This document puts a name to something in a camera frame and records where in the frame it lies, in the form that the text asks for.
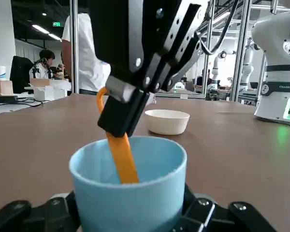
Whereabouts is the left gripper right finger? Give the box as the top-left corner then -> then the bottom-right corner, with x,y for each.
175,185 -> 279,232

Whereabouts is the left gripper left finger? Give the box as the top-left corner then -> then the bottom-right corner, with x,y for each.
0,190 -> 84,232

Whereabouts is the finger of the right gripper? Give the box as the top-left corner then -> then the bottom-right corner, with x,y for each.
131,0 -> 204,132
88,0 -> 150,137

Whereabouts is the blue plastic cup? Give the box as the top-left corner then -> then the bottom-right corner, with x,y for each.
69,135 -> 188,232

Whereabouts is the orange cleaning brush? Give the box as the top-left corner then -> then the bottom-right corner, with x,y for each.
96,87 -> 140,185

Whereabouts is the standing person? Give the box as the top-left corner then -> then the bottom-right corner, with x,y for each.
61,12 -> 112,95

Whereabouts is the seated person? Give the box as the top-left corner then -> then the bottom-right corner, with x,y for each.
29,49 -> 57,79

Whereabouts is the white cardboard box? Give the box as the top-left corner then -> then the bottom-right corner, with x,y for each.
33,86 -> 55,101
52,87 -> 69,99

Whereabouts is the cream white bowl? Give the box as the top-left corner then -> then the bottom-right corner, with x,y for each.
144,109 -> 191,135

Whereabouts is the black office chair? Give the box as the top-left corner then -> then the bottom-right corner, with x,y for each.
10,56 -> 35,94

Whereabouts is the black power adapter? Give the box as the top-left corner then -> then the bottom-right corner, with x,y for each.
0,95 -> 19,104

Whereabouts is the beige box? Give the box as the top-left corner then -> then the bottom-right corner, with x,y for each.
0,80 -> 15,96

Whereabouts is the aluminium frame post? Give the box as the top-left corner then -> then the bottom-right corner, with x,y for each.
70,0 -> 80,94
232,0 -> 252,102

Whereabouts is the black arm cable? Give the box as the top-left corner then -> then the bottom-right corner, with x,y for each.
200,0 -> 240,55

